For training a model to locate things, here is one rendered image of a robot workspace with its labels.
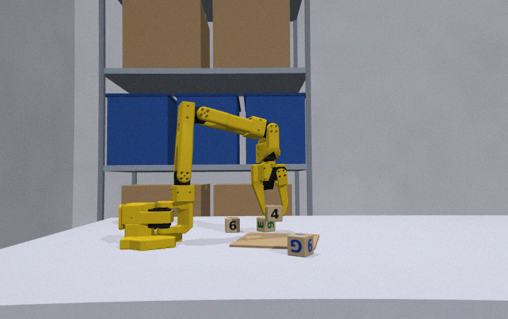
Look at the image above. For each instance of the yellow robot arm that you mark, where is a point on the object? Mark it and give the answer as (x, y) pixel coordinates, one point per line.
(140, 219)

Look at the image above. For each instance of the tan flat mat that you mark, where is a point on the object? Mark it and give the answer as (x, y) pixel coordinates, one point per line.
(266, 241)

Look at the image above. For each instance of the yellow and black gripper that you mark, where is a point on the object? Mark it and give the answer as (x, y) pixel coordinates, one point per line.
(263, 177)

